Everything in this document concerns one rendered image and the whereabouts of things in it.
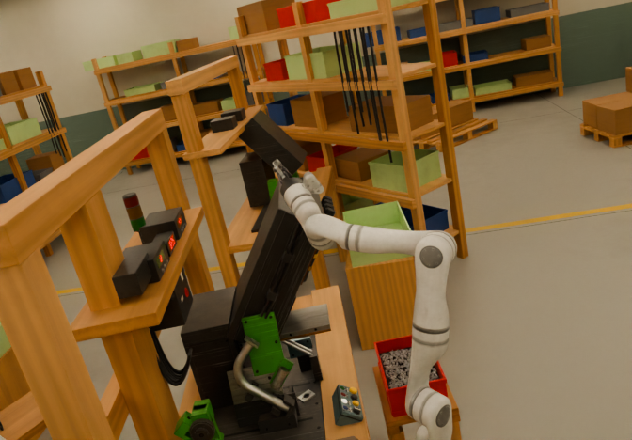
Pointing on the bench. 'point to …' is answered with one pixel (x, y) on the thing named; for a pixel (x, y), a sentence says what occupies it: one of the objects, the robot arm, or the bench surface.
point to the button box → (344, 409)
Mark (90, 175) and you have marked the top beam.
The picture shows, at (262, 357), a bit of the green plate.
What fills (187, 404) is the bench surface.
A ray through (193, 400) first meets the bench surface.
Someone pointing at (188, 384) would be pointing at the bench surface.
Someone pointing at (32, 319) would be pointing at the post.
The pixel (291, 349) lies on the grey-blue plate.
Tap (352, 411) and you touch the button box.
